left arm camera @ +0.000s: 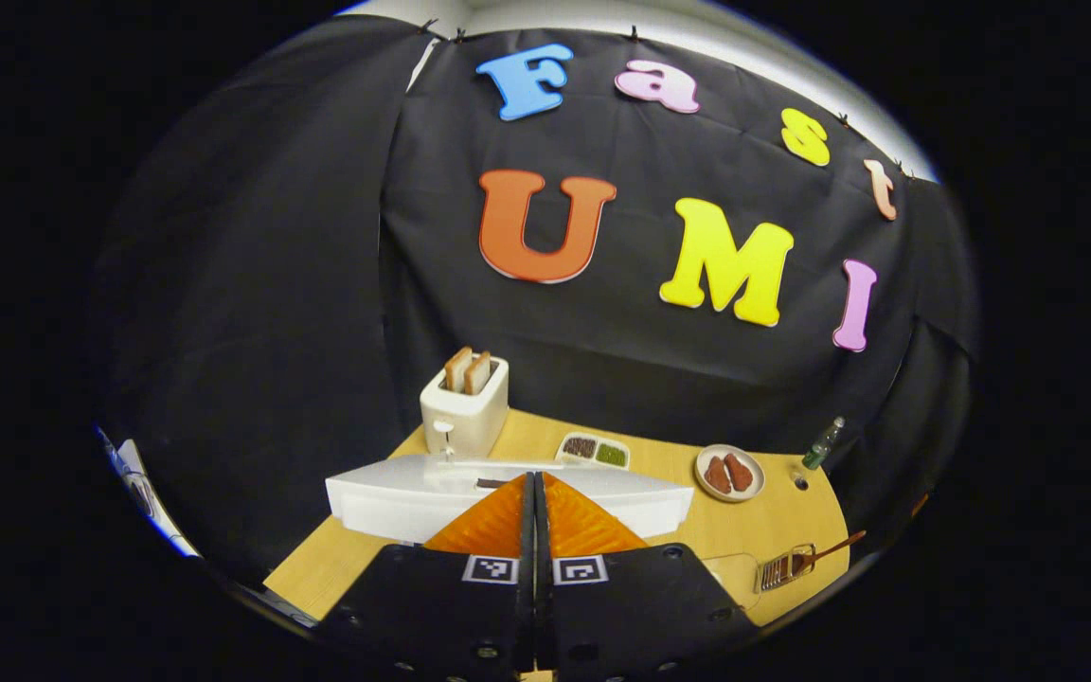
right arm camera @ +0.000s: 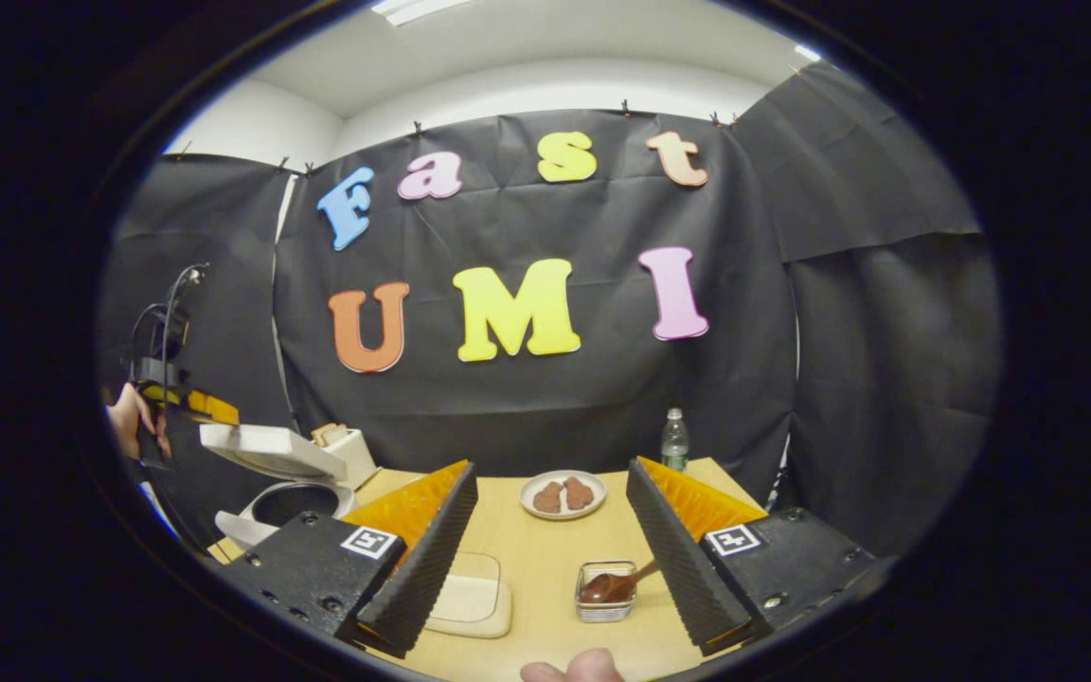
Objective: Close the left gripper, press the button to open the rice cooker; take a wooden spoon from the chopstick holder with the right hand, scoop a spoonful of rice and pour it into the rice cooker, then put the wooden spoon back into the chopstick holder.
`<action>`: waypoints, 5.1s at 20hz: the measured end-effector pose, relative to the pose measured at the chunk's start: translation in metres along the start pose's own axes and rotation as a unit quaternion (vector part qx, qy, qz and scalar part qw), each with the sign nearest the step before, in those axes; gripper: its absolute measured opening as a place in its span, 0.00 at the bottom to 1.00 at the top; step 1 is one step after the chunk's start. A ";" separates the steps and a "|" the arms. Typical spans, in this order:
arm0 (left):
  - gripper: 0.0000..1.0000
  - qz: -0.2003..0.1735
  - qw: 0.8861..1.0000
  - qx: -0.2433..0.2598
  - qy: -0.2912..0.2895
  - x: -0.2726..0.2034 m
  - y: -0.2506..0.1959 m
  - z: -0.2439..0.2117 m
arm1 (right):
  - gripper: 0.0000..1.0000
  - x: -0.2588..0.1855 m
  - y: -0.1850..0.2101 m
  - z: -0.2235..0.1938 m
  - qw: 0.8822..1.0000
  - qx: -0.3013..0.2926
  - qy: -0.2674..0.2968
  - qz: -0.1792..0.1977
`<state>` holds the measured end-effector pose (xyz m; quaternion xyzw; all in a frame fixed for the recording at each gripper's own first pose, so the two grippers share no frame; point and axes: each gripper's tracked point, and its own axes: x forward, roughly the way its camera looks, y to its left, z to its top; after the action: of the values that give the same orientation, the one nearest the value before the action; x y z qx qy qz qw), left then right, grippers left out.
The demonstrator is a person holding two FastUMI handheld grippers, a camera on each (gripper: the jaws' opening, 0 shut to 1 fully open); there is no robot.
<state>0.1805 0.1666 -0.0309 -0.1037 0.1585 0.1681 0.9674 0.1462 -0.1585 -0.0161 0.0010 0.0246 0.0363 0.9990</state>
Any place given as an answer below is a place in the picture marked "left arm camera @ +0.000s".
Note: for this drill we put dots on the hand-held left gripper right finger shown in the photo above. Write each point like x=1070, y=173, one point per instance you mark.
x=631, y=616

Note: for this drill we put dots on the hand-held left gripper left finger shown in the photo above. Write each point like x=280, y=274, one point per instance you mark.
x=451, y=616

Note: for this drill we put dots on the white rice cooker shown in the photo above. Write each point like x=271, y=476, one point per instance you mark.
x=384, y=497

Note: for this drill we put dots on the round white plate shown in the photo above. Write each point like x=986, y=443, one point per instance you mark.
x=730, y=495

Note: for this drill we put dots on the brown meat piece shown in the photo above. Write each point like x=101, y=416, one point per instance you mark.
x=718, y=475
x=740, y=472

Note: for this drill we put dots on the white divided seasoning tray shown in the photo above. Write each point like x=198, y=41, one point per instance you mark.
x=593, y=452

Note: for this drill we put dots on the white toaster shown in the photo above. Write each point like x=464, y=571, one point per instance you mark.
x=460, y=421

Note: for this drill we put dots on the toast bread slice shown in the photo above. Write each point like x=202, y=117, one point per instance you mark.
x=478, y=374
x=456, y=371

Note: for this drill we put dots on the green glass bottle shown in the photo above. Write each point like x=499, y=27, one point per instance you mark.
x=820, y=447

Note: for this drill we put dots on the white desk device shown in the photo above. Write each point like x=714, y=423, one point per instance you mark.
x=143, y=493

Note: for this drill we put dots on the black backdrop cloth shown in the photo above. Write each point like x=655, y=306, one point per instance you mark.
x=271, y=284

